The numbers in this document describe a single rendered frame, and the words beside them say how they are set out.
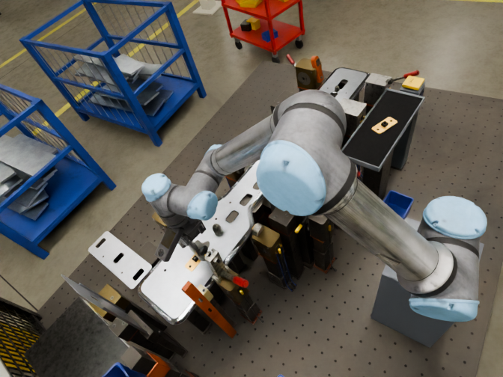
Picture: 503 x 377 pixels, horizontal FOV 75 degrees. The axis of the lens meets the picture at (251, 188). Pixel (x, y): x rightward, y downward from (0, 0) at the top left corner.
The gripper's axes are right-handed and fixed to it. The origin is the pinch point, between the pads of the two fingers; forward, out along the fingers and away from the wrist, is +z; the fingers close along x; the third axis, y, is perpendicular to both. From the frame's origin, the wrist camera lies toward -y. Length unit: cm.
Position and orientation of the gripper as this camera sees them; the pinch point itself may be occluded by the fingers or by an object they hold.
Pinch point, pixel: (192, 253)
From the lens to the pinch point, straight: 114.0
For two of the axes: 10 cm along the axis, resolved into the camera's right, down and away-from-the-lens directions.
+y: 6.0, -6.8, 4.2
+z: 1.9, 6.3, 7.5
